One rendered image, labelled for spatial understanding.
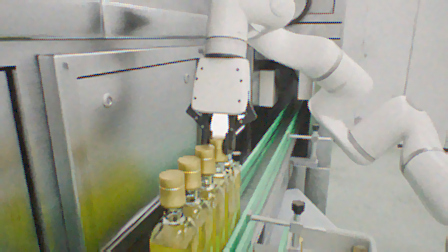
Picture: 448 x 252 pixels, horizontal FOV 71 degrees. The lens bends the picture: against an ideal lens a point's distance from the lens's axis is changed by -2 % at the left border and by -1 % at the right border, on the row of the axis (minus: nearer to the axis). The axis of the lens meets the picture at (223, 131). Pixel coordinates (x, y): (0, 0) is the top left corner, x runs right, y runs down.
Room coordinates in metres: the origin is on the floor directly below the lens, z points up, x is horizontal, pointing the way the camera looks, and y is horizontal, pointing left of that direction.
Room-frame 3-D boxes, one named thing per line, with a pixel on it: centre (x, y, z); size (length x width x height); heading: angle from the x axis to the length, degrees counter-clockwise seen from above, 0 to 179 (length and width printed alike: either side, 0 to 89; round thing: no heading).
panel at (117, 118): (0.81, 0.07, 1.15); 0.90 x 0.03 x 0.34; 161
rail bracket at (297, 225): (0.60, -0.13, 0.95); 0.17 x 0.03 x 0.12; 71
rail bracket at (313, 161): (1.20, -0.34, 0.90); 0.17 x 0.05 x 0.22; 71
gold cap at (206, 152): (0.50, 0.03, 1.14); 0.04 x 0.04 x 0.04
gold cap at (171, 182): (0.39, 0.07, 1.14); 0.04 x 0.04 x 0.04
